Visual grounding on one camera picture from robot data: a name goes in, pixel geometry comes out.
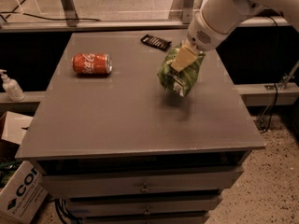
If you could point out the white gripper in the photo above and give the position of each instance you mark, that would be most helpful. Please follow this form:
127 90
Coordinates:
202 36

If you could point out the green jalapeno chip bag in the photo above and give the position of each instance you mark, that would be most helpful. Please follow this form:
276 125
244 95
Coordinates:
181 82

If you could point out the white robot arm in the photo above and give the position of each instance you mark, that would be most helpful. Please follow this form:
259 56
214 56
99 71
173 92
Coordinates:
238 11

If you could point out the orange coke can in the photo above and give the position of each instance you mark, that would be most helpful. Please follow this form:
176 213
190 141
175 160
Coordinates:
92 64

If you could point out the black snack bar wrapper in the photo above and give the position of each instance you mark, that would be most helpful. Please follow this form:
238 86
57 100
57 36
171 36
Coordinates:
155 42

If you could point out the grey drawer cabinet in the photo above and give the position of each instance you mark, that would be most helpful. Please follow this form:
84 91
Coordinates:
119 149

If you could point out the white pump bottle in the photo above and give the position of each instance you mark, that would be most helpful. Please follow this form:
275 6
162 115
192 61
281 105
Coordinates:
12 87

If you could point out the white cardboard box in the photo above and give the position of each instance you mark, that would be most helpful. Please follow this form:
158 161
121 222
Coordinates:
22 195

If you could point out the grey metal frame rail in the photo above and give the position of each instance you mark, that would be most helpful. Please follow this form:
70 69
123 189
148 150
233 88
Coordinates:
70 24

